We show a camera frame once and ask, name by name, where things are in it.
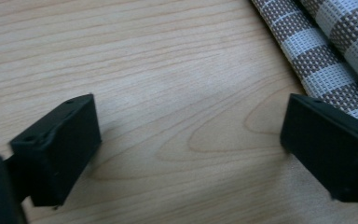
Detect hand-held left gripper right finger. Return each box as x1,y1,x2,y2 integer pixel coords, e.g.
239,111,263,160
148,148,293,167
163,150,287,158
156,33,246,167
280,92,358,203

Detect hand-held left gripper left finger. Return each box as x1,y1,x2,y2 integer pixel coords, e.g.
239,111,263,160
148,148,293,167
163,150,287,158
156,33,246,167
8,93,103,208

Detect small checked woven placemat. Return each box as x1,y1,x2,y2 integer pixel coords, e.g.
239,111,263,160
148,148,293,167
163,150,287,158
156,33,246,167
251,0,358,129

